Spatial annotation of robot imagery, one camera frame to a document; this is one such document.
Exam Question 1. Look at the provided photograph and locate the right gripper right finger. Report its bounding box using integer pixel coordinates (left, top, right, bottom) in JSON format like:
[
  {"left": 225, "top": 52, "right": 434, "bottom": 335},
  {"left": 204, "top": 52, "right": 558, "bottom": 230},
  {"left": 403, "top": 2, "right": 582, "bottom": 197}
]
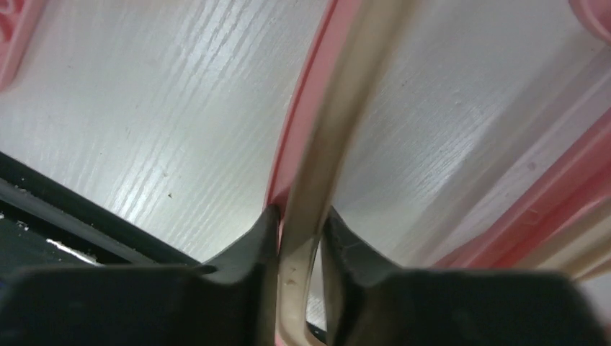
[{"left": 321, "top": 210, "right": 607, "bottom": 345}]

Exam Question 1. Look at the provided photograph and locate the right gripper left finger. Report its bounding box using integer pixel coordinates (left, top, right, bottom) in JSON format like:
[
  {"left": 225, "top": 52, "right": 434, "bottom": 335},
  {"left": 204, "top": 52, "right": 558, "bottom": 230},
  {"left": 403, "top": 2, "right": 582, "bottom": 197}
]
[{"left": 1, "top": 205, "right": 280, "bottom": 345}]

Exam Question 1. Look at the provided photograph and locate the middle pink hanger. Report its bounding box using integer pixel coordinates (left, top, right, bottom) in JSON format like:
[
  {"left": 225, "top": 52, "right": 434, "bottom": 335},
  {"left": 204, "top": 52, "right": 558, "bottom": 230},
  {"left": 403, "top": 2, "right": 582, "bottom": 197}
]
[{"left": 426, "top": 1, "right": 610, "bottom": 268}]

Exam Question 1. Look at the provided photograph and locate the pink hanger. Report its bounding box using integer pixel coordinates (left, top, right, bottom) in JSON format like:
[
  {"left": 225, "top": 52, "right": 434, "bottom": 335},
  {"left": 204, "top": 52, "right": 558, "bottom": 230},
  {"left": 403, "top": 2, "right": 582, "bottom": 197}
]
[
  {"left": 426, "top": 1, "right": 610, "bottom": 268},
  {"left": 1, "top": 0, "right": 47, "bottom": 91},
  {"left": 264, "top": 0, "right": 362, "bottom": 213}
]

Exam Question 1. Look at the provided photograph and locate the right pink hanger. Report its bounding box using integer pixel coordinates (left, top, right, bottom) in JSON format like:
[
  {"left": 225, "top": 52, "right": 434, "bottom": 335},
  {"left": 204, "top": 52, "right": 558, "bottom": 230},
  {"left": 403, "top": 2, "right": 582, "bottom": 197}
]
[{"left": 264, "top": 0, "right": 362, "bottom": 213}]

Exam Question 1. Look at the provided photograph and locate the left pink hanger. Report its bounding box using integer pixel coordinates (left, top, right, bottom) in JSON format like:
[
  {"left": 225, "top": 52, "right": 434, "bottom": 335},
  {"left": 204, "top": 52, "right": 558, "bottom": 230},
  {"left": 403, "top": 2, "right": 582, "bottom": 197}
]
[{"left": 1, "top": 0, "right": 47, "bottom": 91}]

